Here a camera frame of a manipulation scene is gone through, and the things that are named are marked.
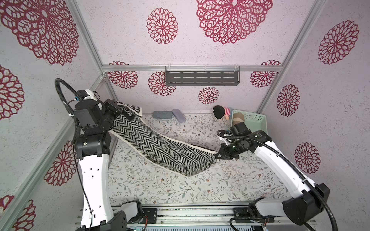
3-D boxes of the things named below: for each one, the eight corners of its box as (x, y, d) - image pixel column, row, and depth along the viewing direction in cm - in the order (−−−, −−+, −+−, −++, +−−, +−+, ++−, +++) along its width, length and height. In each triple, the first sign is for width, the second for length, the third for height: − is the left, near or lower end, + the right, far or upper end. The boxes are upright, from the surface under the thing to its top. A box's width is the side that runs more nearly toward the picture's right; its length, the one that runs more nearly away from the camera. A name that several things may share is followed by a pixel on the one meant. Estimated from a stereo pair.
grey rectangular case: (153, 119, 120) (152, 115, 117) (154, 114, 124) (153, 110, 121) (172, 119, 120) (171, 115, 117) (172, 114, 124) (172, 110, 121)
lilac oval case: (180, 123, 117) (180, 121, 115) (172, 112, 126) (172, 109, 123) (186, 121, 119) (186, 118, 116) (178, 110, 127) (177, 107, 125)
